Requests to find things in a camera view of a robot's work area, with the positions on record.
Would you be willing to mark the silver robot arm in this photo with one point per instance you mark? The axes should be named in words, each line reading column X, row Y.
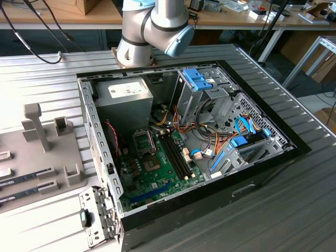
column 157, row 21

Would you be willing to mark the CPU socket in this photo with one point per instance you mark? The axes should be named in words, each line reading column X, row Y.
column 151, row 164

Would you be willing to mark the grey metal drive cage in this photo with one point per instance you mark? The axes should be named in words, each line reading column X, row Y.
column 189, row 105

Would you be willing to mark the tan board connector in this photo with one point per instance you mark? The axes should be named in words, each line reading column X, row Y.
column 186, row 151
column 188, row 158

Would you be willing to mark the black RAM slot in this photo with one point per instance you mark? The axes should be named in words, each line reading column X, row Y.
column 173, row 157
column 170, row 157
column 176, row 157
column 179, row 157

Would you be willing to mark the grey power supply unit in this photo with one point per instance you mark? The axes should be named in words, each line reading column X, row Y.
column 123, row 110

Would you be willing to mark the small white connector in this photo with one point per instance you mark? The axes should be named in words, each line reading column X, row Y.
column 125, row 151

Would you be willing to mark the blue plastic drive latch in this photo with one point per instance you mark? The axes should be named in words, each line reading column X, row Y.
column 197, row 78

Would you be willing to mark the green motherboard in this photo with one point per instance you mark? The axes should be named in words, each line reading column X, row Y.
column 143, row 181

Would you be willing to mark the chip with white label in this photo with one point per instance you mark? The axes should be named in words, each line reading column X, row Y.
column 154, row 185

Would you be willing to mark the blue expansion slot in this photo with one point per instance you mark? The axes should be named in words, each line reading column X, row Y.
column 149, row 194

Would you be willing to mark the blue disk carrier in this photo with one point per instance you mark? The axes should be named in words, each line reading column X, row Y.
column 239, row 141

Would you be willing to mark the grey metal disk bay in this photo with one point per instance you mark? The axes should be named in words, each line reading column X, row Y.
column 231, row 164

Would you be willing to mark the silver coin cell battery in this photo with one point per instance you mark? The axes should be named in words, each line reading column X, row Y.
column 149, row 200

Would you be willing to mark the perforated metal disk bay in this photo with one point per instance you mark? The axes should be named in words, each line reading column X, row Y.
column 252, row 105

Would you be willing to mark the black disk drive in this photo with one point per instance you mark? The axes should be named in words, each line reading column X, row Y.
column 256, row 137

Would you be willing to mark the black PC case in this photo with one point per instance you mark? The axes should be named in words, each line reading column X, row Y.
column 210, row 210

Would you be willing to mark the small blue clip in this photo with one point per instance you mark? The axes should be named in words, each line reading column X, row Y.
column 267, row 132

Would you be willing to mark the black teal release latch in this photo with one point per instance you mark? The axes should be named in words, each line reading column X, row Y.
column 85, row 218

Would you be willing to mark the wooden workbench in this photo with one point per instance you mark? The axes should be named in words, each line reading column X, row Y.
column 233, row 19

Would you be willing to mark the metal device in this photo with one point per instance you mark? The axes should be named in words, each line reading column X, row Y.
column 212, row 5

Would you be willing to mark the grey parts rack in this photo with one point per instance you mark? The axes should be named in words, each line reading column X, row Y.
column 39, row 157

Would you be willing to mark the clear plastic bag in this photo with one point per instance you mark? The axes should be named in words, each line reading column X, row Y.
column 236, row 5

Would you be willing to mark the small white box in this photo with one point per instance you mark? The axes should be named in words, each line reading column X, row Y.
column 256, row 15

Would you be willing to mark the brown cardboard box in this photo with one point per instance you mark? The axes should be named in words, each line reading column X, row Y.
column 88, row 6

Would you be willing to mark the black slanted pole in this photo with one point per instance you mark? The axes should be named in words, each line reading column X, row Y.
column 273, row 19

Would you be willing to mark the white round object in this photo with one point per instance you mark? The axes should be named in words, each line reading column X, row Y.
column 275, row 17

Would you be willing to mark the flat cardboard box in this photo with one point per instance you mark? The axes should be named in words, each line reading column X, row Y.
column 326, row 118

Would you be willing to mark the dark RAM stick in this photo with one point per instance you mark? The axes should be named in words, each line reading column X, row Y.
column 18, row 195
column 18, row 180

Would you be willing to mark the large cardboard box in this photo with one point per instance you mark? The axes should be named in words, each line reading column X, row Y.
column 325, row 68

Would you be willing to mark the white flat strip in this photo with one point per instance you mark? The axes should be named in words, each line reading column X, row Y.
column 305, row 18

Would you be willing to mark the open cardboard box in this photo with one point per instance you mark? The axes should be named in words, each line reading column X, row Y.
column 317, row 9

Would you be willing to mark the small black object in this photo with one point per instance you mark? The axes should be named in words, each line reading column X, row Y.
column 331, row 16

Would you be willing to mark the blue plastic rail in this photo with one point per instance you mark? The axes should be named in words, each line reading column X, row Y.
column 218, row 161

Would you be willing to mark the aluminium profile frame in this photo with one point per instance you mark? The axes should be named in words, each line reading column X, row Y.
column 302, row 61

